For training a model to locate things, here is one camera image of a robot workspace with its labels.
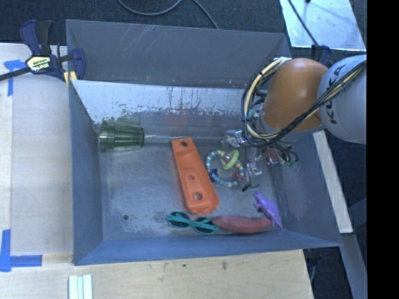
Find green plastic cup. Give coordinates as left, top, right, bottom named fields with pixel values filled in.
left=99, top=121, right=146, bottom=153

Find teal sunglasses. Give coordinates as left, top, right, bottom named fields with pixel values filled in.
left=166, top=211, right=220, bottom=236

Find grey metal bin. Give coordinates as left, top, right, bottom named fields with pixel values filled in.
left=65, top=19, right=344, bottom=266

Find red-brown toy sweet potato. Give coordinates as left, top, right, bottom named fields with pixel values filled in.
left=211, top=214, right=272, bottom=235

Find orange flat block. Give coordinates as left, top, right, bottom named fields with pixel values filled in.
left=170, top=138, right=220, bottom=216

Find multicoloured ring toy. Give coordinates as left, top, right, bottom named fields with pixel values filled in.
left=205, top=148, right=246, bottom=188

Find purple toy dinosaur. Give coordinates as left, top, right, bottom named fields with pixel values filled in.
left=252, top=190, right=284, bottom=230

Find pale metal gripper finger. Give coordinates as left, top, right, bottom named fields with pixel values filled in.
left=244, top=163, right=263, bottom=190
left=248, top=148, right=264, bottom=165

